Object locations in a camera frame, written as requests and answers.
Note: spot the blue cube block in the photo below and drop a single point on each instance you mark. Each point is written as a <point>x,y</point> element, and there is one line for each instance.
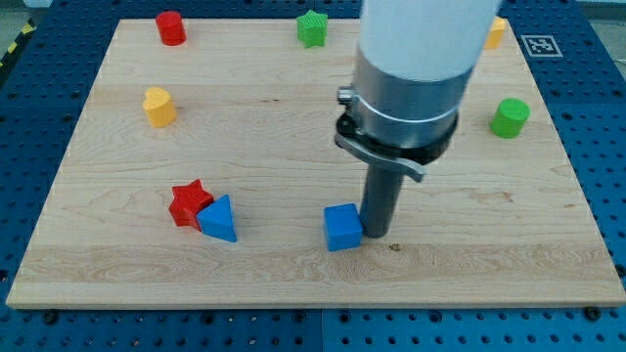
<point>342,227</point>

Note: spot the yellow block behind arm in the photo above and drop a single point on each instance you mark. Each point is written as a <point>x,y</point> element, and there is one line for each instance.
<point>496,33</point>

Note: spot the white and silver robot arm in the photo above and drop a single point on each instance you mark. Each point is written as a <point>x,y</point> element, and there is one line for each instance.
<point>413,62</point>

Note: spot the blue triangle block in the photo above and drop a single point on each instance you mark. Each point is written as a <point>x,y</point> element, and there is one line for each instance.
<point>217,220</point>

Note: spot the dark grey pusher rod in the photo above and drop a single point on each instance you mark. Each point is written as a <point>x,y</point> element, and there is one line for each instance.
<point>379,199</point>

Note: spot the light wooden board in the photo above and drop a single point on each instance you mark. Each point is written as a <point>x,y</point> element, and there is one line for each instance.
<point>496,223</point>

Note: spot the red star block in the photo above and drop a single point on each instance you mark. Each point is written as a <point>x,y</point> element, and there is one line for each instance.
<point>188,201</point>

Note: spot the green star block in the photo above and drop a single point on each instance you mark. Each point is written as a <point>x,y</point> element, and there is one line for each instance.
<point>312,29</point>

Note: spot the yellow heart block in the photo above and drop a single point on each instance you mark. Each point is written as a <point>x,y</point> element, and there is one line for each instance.
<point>159,107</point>

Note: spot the red cylinder block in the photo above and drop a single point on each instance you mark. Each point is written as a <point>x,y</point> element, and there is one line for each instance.
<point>171,28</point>

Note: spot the green cylinder block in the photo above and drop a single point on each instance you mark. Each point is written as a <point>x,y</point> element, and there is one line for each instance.
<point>509,118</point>

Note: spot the white fiducial marker tag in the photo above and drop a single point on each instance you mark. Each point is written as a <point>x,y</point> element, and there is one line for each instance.
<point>541,46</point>

